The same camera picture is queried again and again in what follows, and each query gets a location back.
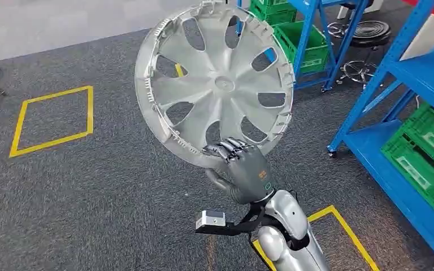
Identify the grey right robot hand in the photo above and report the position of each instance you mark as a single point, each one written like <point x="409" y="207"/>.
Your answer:
<point x="248" y="175"/>

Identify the silver wheel hubcap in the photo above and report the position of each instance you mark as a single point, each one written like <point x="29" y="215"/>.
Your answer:
<point x="217" y="56"/>

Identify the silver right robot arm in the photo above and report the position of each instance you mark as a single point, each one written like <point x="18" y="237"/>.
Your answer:
<point x="288" y="220"/>

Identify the yellow floor tape square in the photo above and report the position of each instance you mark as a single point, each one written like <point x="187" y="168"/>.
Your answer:
<point x="18" y="131"/>
<point x="336" y="215"/>

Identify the blue metal shelf rack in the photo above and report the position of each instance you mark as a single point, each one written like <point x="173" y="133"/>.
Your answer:
<point x="304" y="48"/>
<point x="419" y="71"/>

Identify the black stool with chrome base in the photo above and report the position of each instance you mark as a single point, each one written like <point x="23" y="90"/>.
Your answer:
<point x="370" y="33"/>

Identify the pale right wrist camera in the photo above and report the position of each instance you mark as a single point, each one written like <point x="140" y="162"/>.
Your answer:
<point x="211" y="219"/>

